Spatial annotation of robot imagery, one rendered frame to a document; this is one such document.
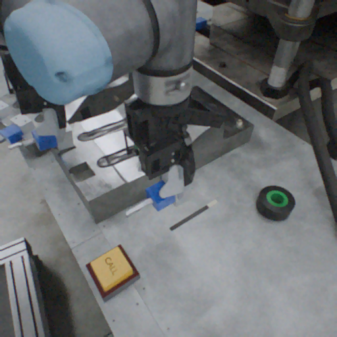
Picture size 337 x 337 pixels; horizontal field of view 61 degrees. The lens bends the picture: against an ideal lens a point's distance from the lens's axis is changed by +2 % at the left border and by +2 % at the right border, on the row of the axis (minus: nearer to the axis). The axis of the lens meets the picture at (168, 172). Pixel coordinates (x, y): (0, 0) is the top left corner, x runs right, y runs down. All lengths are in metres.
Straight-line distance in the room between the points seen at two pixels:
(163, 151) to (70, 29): 0.21
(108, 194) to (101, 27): 0.42
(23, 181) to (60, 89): 1.76
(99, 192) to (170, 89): 0.33
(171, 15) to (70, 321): 1.33
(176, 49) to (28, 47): 0.15
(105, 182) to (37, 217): 1.18
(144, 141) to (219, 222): 0.33
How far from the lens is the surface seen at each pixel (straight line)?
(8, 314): 1.33
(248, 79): 1.20
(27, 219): 1.80
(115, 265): 0.58
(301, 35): 1.00
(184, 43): 0.33
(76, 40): 0.24
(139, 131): 0.40
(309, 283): 0.66
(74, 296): 1.50
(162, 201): 0.51
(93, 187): 0.62
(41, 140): 0.69
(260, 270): 0.63
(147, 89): 0.35
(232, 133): 0.79
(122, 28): 0.26
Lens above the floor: 1.36
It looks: 48 degrees down
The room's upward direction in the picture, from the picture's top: straight up
